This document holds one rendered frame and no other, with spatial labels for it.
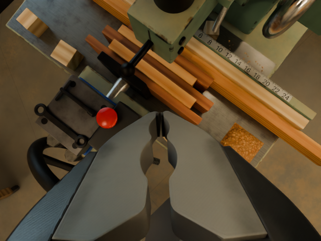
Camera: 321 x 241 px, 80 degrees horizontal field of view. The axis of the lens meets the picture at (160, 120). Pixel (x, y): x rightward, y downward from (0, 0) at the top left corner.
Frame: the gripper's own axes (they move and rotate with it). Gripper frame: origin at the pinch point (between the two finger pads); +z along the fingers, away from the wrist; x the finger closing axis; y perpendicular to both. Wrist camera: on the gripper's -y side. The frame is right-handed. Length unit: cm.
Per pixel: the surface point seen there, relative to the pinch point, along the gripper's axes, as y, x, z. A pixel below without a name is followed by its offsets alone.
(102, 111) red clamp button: 6.8, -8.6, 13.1
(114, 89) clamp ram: 6.8, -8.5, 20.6
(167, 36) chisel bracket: -2.3, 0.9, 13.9
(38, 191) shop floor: 99, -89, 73
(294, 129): 15.0, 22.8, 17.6
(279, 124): 14.1, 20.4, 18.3
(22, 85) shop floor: 40, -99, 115
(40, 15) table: -4.3, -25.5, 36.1
